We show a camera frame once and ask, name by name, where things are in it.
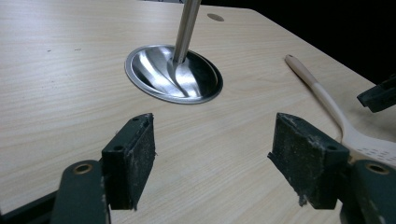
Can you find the beige slotted spatula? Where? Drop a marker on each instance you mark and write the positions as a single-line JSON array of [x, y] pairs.
[[330, 102]]

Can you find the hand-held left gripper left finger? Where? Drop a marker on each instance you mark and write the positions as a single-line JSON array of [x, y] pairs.
[[127, 161]]

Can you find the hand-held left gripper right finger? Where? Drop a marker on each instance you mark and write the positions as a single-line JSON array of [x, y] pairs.
[[308, 161]]

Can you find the metal stand with round base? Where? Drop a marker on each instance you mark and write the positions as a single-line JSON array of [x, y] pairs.
[[174, 74]]

